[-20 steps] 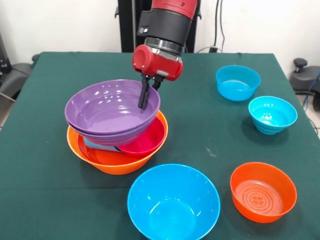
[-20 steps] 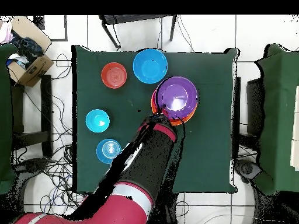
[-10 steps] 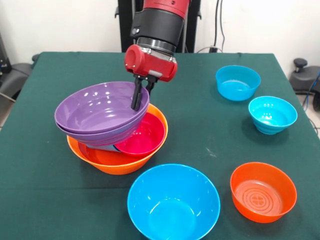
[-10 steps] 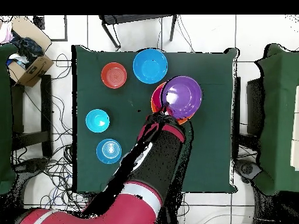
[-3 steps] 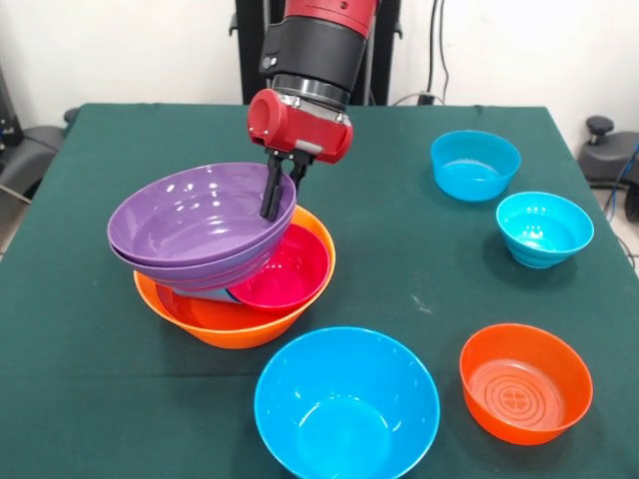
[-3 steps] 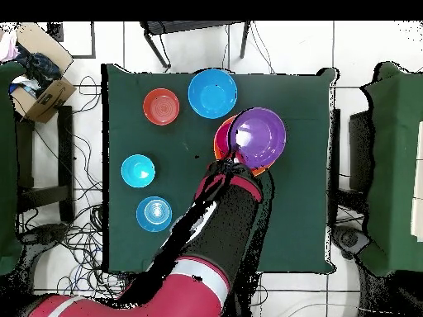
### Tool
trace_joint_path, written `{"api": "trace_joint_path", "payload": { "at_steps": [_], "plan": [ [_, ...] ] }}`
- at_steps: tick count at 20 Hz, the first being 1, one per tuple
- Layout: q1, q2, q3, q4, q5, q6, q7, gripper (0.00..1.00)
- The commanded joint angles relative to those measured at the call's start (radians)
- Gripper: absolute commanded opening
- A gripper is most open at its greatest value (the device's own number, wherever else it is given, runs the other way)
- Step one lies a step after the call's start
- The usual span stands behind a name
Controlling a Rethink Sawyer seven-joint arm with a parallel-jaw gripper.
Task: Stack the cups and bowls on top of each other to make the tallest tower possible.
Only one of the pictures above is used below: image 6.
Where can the large orange bowl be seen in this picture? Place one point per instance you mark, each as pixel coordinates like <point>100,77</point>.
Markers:
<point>216,148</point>

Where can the magenta bowl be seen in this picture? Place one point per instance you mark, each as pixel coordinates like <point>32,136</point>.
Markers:
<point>223,138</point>

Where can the purple bowl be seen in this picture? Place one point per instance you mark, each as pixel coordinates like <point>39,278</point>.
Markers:
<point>261,138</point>

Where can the large blue bowl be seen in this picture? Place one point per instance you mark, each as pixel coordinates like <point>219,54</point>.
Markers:
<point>212,94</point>

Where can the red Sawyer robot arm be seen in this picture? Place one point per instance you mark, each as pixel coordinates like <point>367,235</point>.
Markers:
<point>214,237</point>

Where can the cyan ribbed bowl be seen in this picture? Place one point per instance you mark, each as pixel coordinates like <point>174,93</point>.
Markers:
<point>137,171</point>

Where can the dark green tablecloth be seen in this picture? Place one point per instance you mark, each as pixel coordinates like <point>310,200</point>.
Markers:
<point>132,82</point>

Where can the black bench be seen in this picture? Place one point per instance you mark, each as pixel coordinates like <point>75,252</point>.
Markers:
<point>66,148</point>

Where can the black metal chair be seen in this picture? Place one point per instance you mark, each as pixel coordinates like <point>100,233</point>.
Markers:
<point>185,26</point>

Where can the cardboard box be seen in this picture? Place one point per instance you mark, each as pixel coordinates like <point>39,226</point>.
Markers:
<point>49,99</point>

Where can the green cloth covered table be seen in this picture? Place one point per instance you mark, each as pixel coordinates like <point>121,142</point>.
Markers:
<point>8,165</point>
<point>393,165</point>

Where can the dark blue cloth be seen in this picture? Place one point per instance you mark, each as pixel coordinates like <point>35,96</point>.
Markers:
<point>39,67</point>

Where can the white box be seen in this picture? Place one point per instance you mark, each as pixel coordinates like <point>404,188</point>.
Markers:
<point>419,165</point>

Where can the black floor box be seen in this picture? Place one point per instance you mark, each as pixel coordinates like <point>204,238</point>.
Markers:
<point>55,31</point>

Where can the pale pink cloth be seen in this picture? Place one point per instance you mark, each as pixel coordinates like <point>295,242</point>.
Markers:
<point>8,48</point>

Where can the dark grey pedestal foot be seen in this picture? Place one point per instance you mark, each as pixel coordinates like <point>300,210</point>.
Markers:
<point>350,238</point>
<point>46,234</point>

